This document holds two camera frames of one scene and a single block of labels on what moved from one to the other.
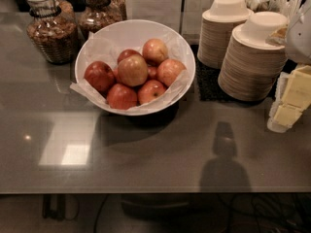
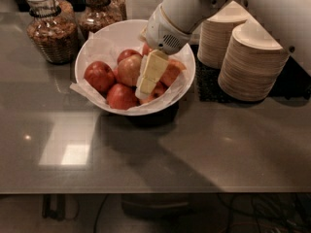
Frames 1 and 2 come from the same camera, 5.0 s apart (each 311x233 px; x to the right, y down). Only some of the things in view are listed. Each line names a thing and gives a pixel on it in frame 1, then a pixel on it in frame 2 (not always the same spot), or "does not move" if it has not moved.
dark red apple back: [125, 53] does not move
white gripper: [299, 39] to [160, 32]
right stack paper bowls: [253, 69] does not move
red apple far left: [100, 75] does not move
